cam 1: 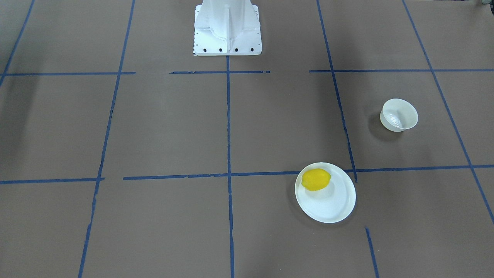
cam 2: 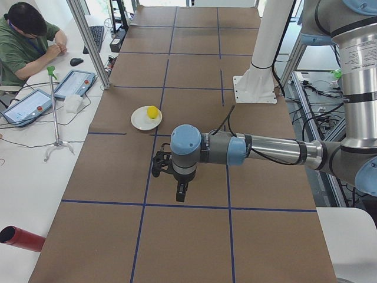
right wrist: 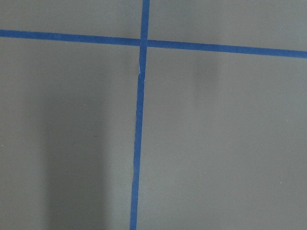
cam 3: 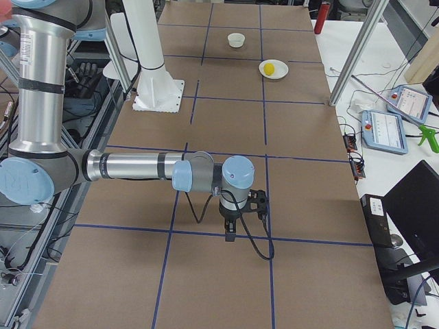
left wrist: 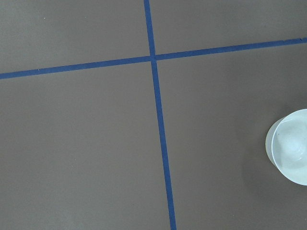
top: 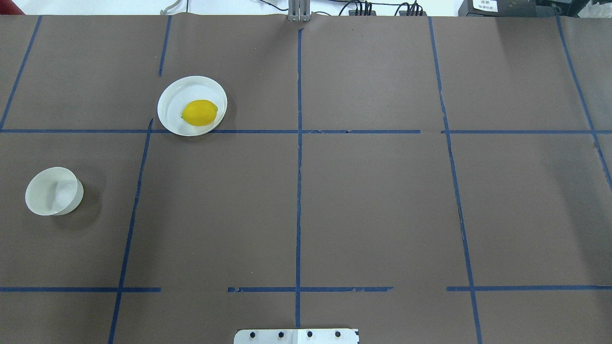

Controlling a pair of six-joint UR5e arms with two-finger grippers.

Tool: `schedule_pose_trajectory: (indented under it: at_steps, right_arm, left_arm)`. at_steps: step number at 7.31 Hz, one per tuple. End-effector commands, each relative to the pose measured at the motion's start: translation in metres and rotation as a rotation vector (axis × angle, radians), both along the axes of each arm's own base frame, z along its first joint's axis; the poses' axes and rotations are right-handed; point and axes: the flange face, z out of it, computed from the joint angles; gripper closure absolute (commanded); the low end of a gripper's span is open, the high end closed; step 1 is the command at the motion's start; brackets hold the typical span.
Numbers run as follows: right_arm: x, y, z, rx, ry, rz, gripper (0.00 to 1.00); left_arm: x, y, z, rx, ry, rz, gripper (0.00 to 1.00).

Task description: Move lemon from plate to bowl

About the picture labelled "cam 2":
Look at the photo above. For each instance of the black computer mouse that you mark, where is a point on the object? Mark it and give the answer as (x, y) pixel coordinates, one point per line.
(76, 61)

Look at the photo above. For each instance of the blue teach pendant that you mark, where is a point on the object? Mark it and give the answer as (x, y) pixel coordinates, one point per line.
(76, 82)
(28, 109)

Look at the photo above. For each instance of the man in green shirt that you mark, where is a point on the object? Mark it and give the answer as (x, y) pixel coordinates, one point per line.
(28, 44)

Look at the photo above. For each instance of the far blue teach pendant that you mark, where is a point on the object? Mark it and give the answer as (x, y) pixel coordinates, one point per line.
(76, 82)

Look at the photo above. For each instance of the yellow lemon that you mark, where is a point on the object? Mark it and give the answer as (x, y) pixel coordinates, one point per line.
(152, 112)

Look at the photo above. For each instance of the white plate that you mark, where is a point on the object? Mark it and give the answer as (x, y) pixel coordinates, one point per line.
(141, 121)

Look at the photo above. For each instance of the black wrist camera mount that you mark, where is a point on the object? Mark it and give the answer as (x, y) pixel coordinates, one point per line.
(162, 162)

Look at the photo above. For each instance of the red cylinder bottle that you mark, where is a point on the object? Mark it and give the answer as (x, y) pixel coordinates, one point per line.
(20, 238)

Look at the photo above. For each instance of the white mounting pillar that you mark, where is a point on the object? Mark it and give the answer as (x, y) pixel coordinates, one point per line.
(256, 85)

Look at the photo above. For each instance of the metal stand with green clip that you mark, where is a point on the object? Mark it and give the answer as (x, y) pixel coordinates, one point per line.
(58, 143)

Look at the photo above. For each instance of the near blue teach pendant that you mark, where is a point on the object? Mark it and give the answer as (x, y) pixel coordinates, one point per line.
(28, 109)

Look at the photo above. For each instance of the black keyboard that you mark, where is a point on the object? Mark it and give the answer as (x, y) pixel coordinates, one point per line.
(97, 32)

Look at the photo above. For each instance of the aluminium frame post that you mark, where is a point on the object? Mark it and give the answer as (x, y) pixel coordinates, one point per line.
(81, 22)

